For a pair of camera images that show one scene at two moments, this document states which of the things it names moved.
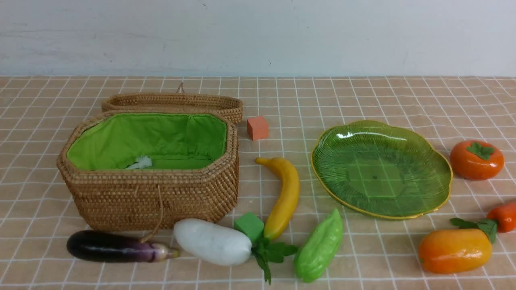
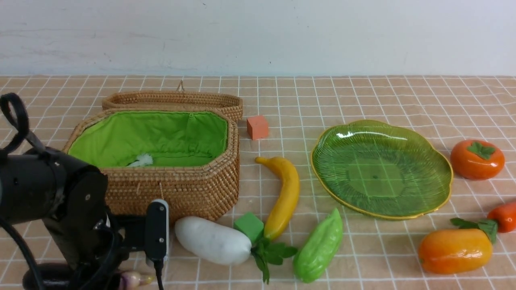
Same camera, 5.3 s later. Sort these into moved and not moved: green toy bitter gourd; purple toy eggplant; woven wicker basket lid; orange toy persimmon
Moved: purple toy eggplant
Not moved: woven wicker basket lid; orange toy persimmon; green toy bitter gourd
